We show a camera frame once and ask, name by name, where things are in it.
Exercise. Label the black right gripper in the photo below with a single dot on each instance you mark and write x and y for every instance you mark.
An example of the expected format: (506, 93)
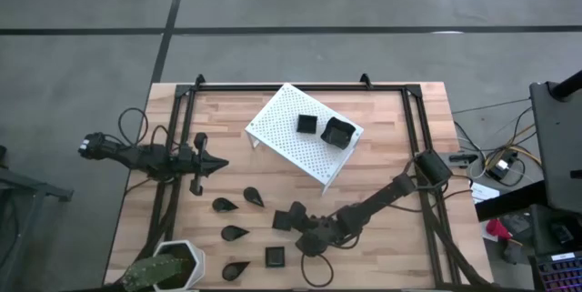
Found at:
(314, 237)

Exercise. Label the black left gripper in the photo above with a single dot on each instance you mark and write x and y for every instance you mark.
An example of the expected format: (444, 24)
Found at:
(196, 164)

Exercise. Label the black teardrop mini plate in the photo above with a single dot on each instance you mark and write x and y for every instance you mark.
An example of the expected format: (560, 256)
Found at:
(233, 233)
(222, 204)
(233, 272)
(252, 195)

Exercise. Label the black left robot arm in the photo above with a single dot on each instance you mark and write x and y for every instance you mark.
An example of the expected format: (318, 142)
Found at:
(136, 158)

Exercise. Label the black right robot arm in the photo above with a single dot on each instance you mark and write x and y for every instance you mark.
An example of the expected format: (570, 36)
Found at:
(377, 198)

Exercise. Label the white perforated metal shelf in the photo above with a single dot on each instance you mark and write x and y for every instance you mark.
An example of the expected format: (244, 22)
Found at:
(277, 128)

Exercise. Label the white hexagonal plant pot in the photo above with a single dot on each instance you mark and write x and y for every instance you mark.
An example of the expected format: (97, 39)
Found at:
(198, 260)

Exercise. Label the green cactus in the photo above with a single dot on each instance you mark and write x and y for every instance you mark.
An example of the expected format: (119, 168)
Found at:
(150, 271)

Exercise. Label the dark metal stand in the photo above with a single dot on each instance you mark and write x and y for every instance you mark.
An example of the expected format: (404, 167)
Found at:
(45, 190)

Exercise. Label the small black device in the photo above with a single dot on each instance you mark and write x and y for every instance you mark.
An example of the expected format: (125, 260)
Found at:
(461, 158)

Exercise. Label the white paper sheet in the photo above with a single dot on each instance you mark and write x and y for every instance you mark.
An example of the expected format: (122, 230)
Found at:
(483, 192)

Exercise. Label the red object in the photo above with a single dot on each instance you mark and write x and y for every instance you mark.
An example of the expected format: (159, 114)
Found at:
(496, 228)

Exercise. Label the black power adapter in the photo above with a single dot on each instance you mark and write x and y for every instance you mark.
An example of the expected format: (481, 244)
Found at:
(500, 169)

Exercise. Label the black diagonal beam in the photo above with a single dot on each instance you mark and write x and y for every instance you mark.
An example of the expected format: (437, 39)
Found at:
(509, 201)

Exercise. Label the black box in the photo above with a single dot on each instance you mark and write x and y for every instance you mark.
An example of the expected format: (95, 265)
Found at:
(552, 230)

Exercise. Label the backlit computer keyboard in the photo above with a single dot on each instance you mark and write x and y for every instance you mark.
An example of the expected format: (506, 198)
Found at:
(561, 276)

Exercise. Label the black aluminium table frame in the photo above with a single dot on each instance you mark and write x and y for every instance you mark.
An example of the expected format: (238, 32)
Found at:
(227, 87)

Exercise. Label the black frame clamp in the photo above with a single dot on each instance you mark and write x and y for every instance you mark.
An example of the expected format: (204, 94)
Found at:
(365, 80)
(200, 80)

